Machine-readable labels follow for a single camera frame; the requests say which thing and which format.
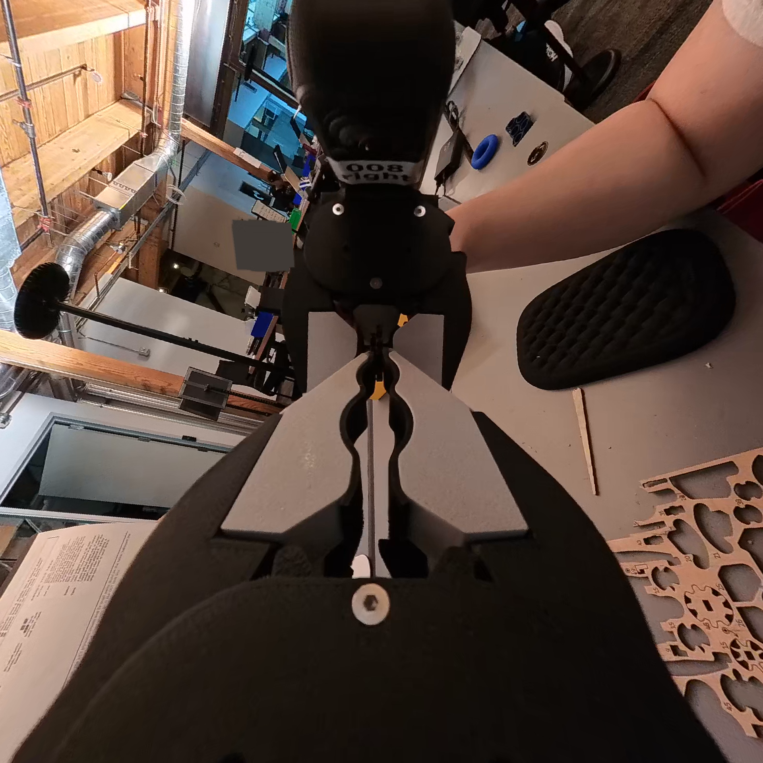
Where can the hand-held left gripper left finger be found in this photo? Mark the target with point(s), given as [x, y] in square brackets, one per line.
[292, 459]

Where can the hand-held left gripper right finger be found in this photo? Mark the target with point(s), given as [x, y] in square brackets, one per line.
[459, 465]

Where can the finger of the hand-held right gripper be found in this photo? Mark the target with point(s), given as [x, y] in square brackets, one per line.
[328, 349]
[426, 346]

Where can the dark wooden gear stack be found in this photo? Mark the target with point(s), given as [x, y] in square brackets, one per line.
[375, 343]

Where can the person's right forearm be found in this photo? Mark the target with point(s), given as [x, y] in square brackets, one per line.
[626, 179]

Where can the laser-cut wooden parts sheet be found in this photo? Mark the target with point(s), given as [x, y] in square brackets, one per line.
[647, 545]

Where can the yellow plastic bin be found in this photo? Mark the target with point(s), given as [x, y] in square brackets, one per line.
[378, 392]

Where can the black power adapter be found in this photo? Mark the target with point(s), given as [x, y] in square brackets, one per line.
[450, 155]

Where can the thin wooden stick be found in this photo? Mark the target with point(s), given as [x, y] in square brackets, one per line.
[585, 441]

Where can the round black sticker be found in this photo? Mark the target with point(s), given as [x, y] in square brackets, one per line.
[537, 153]

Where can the black textured wrist pad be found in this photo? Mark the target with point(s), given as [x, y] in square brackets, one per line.
[626, 310]

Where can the wooden ceiling beam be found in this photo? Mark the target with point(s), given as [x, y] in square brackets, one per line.
[89, 363]

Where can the printed instruction sheet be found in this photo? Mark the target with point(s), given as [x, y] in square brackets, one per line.
[59, 596]

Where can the red container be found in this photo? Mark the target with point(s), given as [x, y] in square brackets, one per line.
[745, 202]

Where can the person's white shirt sleeve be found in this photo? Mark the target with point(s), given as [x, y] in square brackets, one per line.
[745, 18]

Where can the grey metal bracket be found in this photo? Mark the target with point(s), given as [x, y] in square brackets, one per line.
[205, 393]

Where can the silver spiral air duct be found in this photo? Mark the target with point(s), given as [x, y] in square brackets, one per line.
[89, 238]

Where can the large rectangular silver duct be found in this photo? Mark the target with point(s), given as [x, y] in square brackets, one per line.
[5, 256]

